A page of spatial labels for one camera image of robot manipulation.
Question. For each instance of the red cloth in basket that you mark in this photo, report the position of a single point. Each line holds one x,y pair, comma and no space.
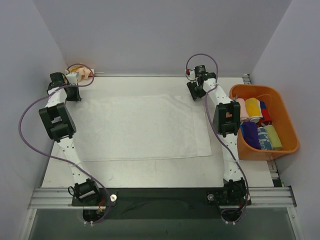
265,118

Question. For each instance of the crumpled orange cloth pile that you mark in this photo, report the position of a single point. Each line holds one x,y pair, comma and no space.
83,72

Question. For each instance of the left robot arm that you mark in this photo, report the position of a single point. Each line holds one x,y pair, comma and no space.
61,128

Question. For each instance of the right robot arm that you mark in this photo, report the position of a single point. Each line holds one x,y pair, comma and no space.
223,114

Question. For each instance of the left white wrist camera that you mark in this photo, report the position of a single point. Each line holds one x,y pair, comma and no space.
72,78

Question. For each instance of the blue patterned rolled towel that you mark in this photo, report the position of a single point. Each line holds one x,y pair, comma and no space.
263,139

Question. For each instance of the green rolled towel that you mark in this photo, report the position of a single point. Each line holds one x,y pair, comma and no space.
273,137

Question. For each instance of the purple rolled towel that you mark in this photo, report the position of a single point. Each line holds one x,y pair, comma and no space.
249,132

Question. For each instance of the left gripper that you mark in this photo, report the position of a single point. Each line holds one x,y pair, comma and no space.
72,93

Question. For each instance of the black base mat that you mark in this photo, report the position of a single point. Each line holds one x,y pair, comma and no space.
164,211

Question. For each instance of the orange plastic basket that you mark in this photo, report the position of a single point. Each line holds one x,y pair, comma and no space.
280,120

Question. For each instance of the aluminium frame rail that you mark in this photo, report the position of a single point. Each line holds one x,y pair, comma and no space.
260,197

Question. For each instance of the yellow rolled towel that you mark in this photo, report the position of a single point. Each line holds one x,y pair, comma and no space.
253,107

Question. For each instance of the pink rolled towel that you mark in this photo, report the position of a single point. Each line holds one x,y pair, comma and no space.
244,117

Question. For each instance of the white towel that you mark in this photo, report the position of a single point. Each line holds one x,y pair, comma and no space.
139,128

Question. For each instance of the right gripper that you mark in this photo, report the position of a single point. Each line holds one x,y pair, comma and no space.
194,89

